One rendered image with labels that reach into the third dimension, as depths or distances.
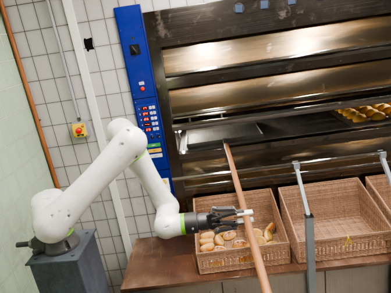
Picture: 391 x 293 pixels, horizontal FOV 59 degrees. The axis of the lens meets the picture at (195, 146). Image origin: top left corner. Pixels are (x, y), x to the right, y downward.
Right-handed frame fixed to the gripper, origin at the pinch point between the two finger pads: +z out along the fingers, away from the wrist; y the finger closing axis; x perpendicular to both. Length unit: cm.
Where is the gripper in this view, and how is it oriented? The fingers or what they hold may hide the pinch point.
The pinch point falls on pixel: (245, 216)
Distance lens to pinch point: 152.5
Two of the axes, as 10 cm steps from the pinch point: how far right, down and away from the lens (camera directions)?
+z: 9.9, -1.3, -0.5
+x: 0.0, 3.3, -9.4
